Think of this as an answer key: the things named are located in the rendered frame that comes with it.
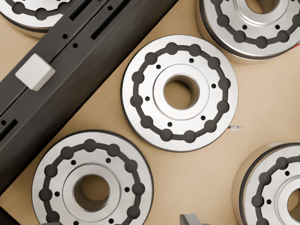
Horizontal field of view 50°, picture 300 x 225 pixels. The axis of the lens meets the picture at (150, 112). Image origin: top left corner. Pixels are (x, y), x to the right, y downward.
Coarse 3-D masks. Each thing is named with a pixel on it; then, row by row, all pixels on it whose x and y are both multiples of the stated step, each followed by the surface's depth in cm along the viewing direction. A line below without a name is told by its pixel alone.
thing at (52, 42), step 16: (80, 0) 21; (96, 0) 21; (64, 16) 21; (80, 16) 21; (48, 32) 20; (64, 32) 20; (32, 48) 20; (48, 48) 20; (64, 48) 21; (16, 80) 20; (0, 96) 20; (16, 96) 20; (0, 112) 20
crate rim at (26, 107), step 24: (120, 0) 21; (96, 24) 21; (120, 24) 21; (72, 48) 20; (96, 48) 21; (72, 72) 20; (24, 96) 20; (48, 96) 20; (0, 120) 20; (24, 120) 20; (0, 144) 20
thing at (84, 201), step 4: (80, 180) 29; (80, 184) 29; (76, 188) 27; (80, 188) 29; (76, 192) 27; (80, 192) 29; (76, 196) 27; (80, 196) 28; (84, 196) 29; (108, 196) 29; (80, 200) 28; (84, 200) 28; (88, 200) 29; (92, 200) 30; (100, 200) 30; (104, 200) 29; (84, 204) 27; (88, 204) 28; (92, 204) 28; (96, 204) 28; (100, 204) 28; (92, 208) 27
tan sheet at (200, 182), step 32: (192, 0) 31; (256, 0) 31; (160, 32) 31; (192, 32) 31; (256, 64) 31; (288, 64) 31; (96, 96) 30; (256, 96) 31; (288, 96) 31; (64, 128) 30; (96, 128) 30; (128, 128) 30; (256, 128) 31; (288, 128) 31; (160, 160) 30; (192, 160) 30; (224, 160) 31; (96, 192) 30; (160, 192) 30; (192, 192) 30; (224, 192) 30; (32, 224) 30; (160, 224) 30; (224, 224) 30
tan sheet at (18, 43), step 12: (0, 24) 30; (0, 36) 30; (12, 36) 30; (24, 36) 30; (0, 48) 30; (12, 48) 30; (24, 48) 30; (0, 60) 30; (12, 60) 30; (0, 72) 30
